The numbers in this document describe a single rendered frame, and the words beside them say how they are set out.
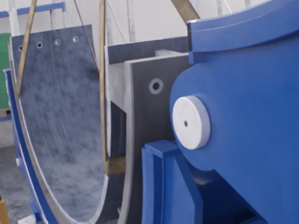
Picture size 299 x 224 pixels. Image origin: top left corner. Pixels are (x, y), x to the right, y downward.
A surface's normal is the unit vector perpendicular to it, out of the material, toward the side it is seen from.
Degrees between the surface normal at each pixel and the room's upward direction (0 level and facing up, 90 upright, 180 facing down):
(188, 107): 90
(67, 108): 55
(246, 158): 90
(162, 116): 100
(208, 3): 90
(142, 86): 96
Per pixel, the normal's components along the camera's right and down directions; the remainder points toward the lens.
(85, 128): 0.28, -0.56
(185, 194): -0.87, 0.18
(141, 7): 0.48, 0.17
